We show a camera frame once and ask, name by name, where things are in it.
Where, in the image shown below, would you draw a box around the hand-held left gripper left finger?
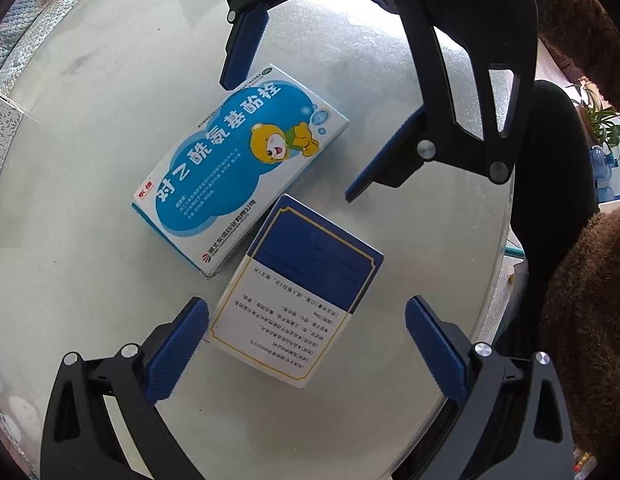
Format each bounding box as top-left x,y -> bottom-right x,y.
37,296 -> 211,480

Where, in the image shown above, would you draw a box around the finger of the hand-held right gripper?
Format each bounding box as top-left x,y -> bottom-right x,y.
216,0 -> 341,89
344,0 -> 536,204

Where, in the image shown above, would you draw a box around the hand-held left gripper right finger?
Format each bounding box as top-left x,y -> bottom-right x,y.
400,296 -> 578,480

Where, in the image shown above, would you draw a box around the blue bear-print medicine box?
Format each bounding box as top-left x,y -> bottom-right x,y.
131,64 -> 351,278

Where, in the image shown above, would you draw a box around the white navy medicine box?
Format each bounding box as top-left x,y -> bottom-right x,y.
206,193 -> 385,391

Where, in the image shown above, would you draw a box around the person's right forearm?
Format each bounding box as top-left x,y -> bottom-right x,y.
510,0 -> 620,111

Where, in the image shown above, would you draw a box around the person's brown fleece clothing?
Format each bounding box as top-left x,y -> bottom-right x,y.
537,205 -> 620,480

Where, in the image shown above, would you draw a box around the blue water bottle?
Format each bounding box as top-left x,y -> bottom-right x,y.
587,145 -> 620,201

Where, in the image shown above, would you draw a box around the silver quilted cloth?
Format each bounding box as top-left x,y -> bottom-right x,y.
0,0 -> 116,81

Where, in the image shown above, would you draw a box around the green potted plant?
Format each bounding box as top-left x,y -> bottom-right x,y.
572,77 -> 620,156

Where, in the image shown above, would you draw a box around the silver floral patterned box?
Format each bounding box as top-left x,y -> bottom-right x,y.
0,87 -> 28,196

